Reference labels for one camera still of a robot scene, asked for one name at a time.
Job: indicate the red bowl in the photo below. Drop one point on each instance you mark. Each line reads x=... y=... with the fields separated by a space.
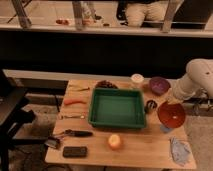
x=171 y=115

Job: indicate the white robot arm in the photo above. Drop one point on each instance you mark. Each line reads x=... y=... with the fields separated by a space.
x=199 y=74

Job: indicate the green plastic tray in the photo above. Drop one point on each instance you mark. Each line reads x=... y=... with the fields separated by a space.
x=118 y=108

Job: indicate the white lidded cup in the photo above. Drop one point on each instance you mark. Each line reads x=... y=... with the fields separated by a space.
x=136 y=81

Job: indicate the orange carrot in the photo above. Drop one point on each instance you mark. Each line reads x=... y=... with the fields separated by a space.
x=73 y=101

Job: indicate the dark round whisk object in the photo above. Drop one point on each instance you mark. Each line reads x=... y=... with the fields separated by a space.
x=151 y=105

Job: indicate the purple bowl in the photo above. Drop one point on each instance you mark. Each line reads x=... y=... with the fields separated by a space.
x=159 y=85

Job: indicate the small metal spoon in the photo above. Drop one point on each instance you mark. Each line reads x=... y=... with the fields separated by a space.
x=72 y=117

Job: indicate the yellow apple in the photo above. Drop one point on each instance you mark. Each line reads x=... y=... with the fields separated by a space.
x=114 y=141

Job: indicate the blue small cup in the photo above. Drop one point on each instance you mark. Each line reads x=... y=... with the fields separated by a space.
x=165 y=129

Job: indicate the black rectangular case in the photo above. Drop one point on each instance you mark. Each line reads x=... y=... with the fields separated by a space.
x=71 y=152

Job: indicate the person in beige trousers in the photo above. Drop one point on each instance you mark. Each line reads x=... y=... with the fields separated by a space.
x=142 y=13

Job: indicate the small grey metal box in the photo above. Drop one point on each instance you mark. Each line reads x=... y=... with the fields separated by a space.
x=53 y=142

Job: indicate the black side table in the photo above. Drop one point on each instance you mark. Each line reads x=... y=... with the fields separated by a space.
x=12 y=118

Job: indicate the blue crumpled cloth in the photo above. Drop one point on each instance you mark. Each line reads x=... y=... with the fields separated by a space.
x=179 y=151

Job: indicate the black handled tool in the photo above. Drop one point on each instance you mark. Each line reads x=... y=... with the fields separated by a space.
x=73 y=133

